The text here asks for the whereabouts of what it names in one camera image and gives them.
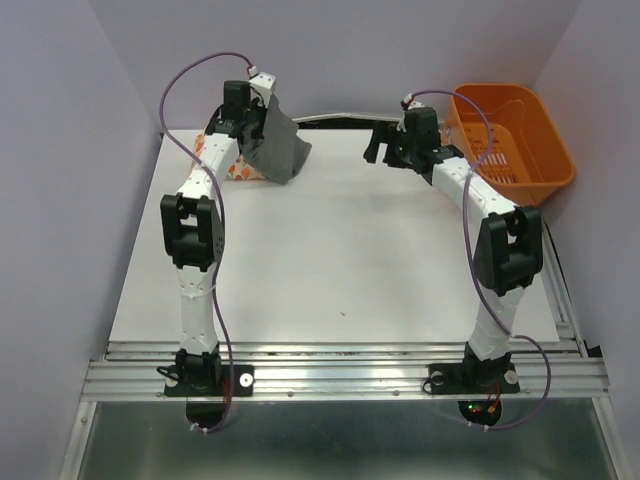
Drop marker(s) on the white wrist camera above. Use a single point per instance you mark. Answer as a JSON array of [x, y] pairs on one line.
[[409, 102], [263, 86]]

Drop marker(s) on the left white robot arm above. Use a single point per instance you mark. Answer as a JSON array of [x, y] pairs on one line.
[[193, 231]]

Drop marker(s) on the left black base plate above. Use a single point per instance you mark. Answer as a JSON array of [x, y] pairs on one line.
[[240, 383]]

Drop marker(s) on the grey skirt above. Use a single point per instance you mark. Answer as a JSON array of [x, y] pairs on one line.
[[283, 153]]

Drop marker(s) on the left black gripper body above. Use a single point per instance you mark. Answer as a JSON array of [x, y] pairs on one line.
[[256, 116]]

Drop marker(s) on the aluminium rail frame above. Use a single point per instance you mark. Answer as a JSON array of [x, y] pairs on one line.
[[339, 408]]

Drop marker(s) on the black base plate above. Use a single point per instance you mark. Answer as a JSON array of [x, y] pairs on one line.
[[450, 379], [240, 383]]

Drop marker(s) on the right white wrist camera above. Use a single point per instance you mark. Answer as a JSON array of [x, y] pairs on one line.
[[409, 102]]

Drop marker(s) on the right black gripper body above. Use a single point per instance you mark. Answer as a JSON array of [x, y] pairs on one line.
[[399, 147]]

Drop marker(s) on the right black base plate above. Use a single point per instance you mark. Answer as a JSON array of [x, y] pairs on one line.
[[450, 379]]

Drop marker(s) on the floral orange skirt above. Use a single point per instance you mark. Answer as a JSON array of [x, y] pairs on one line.
[[240, 170]]

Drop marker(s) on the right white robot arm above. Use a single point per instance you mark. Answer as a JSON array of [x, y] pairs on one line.
[[503, 239]]

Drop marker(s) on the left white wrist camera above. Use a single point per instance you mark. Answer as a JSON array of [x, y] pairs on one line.
[[263, 86]]

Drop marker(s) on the orange plastic basket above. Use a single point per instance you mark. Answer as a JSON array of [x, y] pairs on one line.
[[528, 161]]

